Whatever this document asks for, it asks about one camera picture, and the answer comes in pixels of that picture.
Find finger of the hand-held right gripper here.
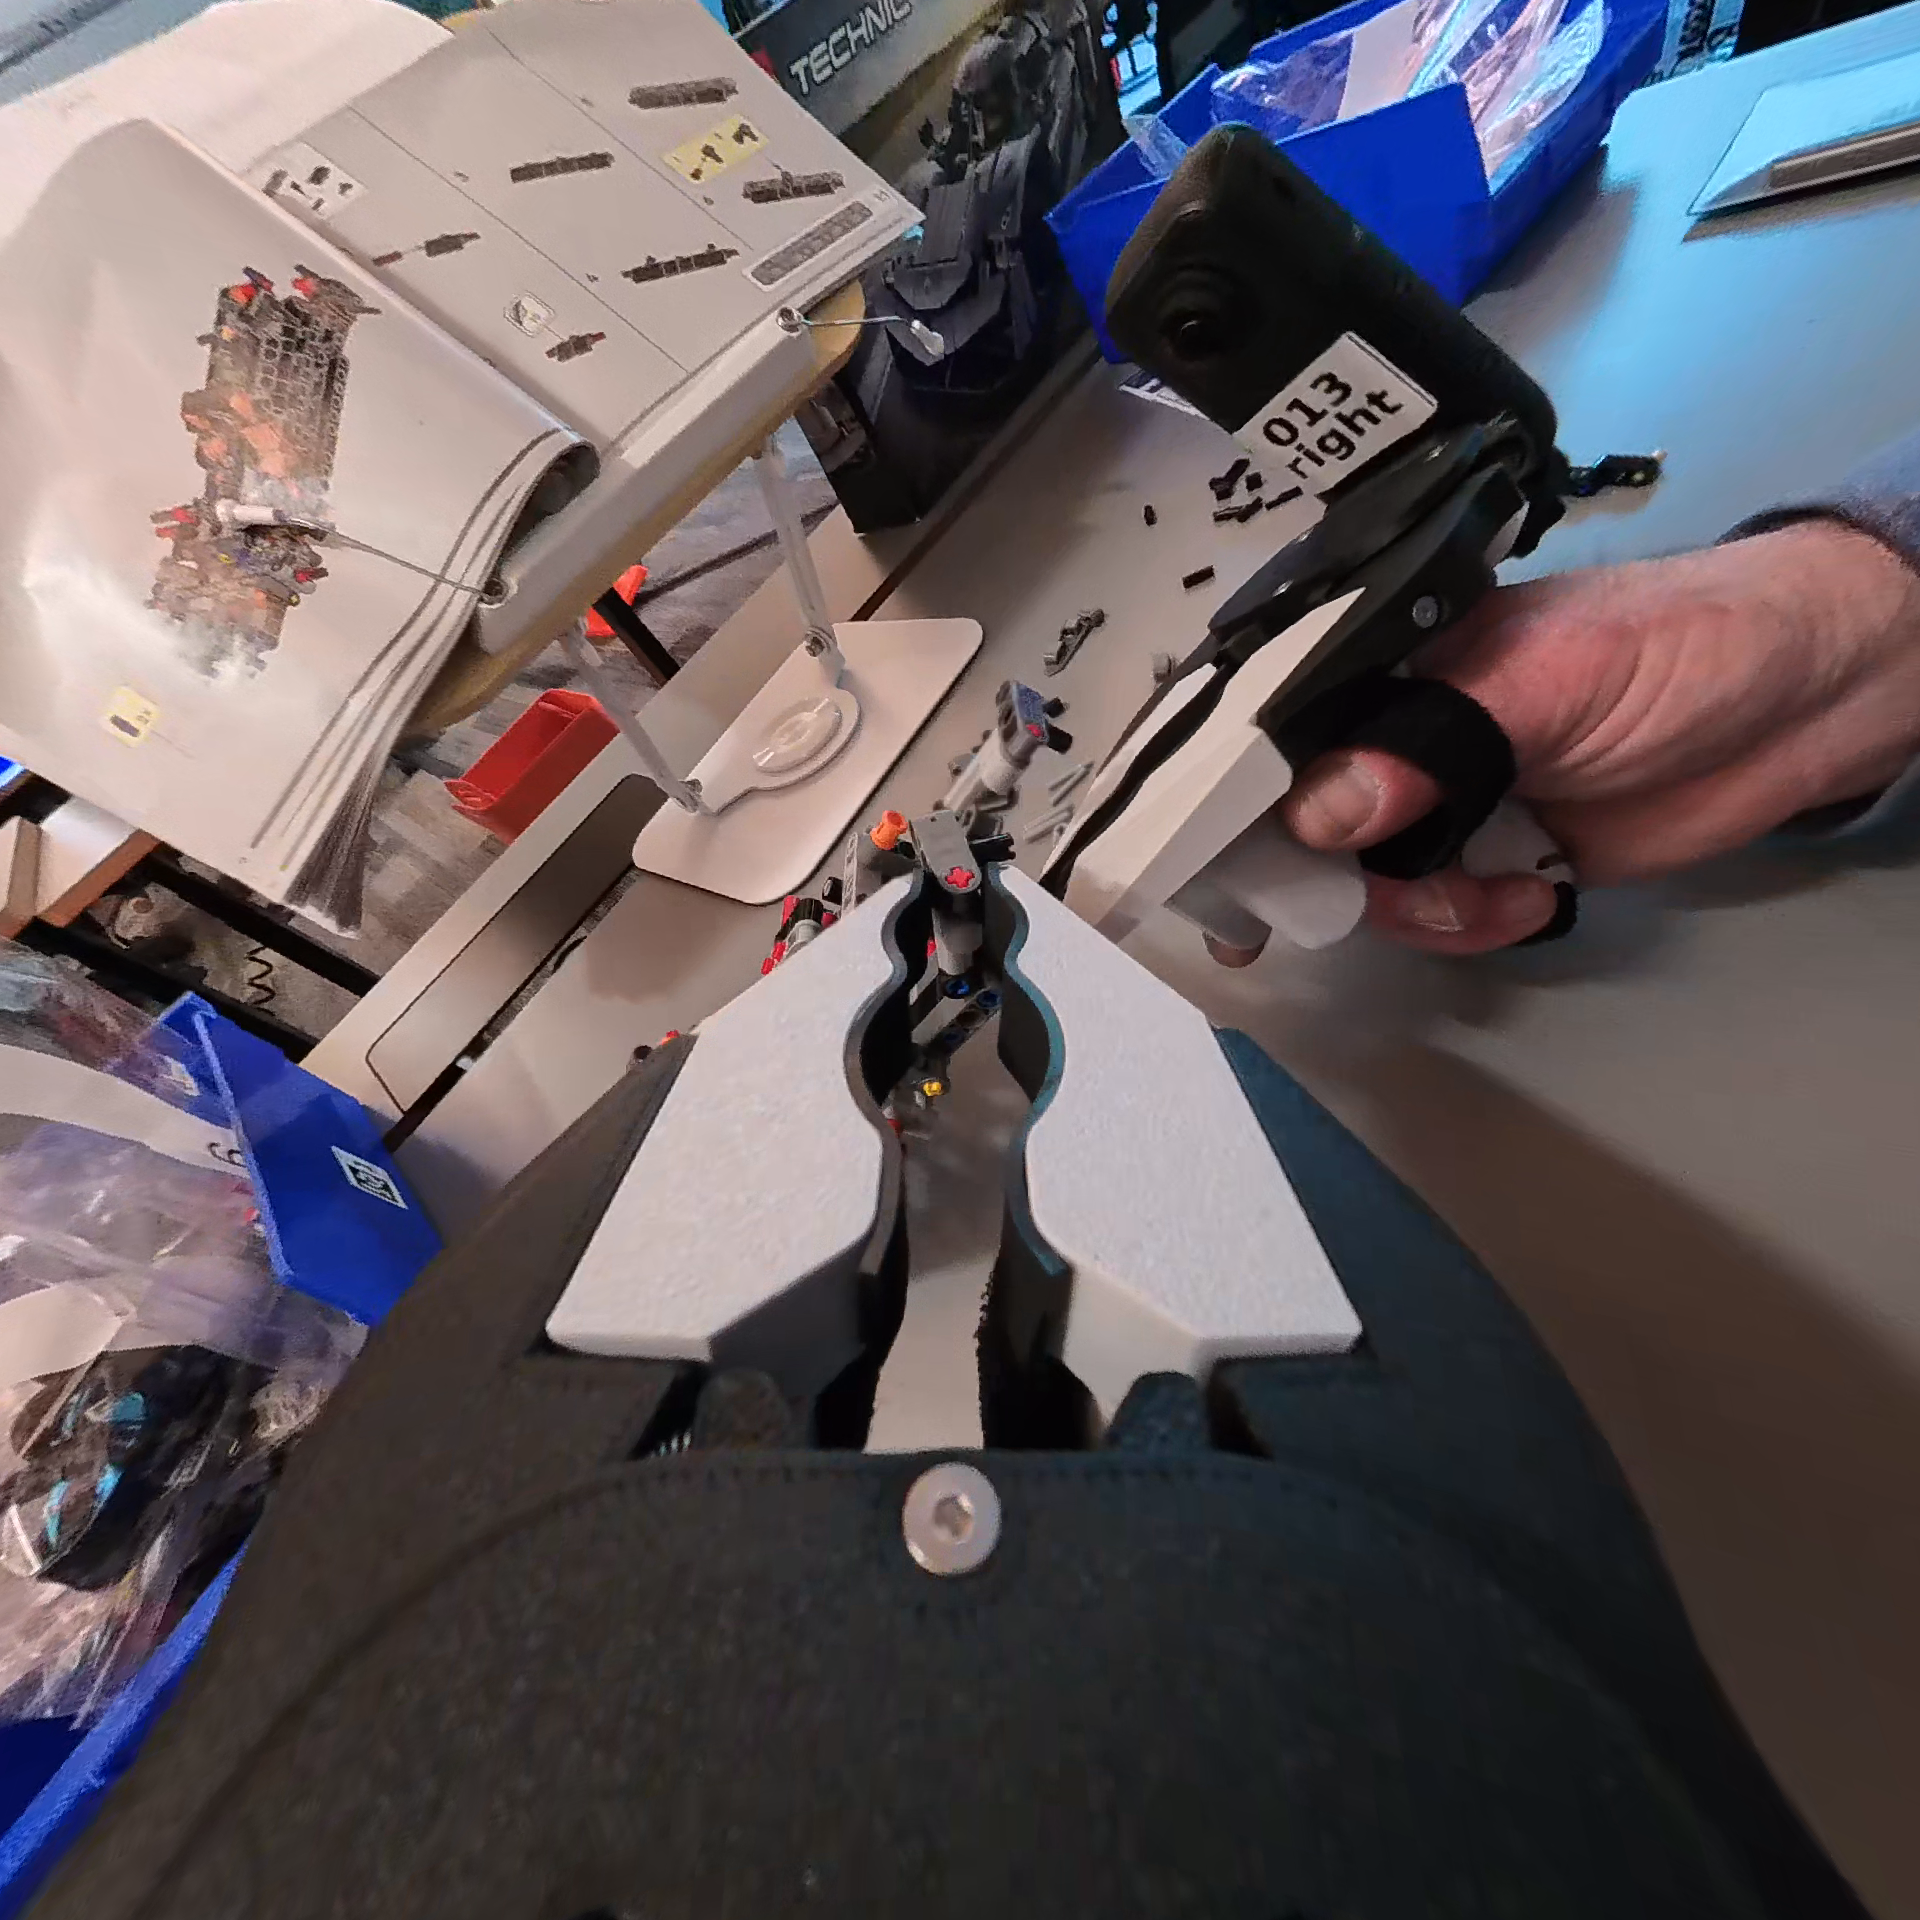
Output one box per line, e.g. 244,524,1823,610
1147,587,1370,737
1042,668,1296,940

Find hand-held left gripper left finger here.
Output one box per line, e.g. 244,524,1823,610
547,878,921,1366

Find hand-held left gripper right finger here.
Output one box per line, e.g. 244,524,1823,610
997,870,1364,1420

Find small grey lego subassembly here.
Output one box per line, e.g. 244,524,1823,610
879,809,1052,1150

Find person's right forearm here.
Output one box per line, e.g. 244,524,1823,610
1716,434,1920,842

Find scattered small black lego pins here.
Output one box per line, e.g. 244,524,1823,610
1141,450,1308,589

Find grey lego axle assembly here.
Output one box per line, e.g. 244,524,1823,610
944,682,1074,818

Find dark lego set box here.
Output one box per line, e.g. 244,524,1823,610
749,0,1143,536

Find clear bags of lego parts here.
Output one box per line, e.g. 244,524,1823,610
0,944,368,1729

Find lego instruction booklet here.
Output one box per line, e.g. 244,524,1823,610
0,0,924,924

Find person's right hand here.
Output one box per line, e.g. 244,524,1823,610
1283,526,1920,957

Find blue bin without tag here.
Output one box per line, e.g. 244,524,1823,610
1047,0,1671,366

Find clear plastic bags in bin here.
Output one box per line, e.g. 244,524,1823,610
1216,0,1637,197

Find white book stand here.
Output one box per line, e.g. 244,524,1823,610
481,293,986,905

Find blue bin with tag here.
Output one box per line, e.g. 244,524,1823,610
0,990,443,1920

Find red storage bin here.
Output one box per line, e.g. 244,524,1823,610
449,689,620,842

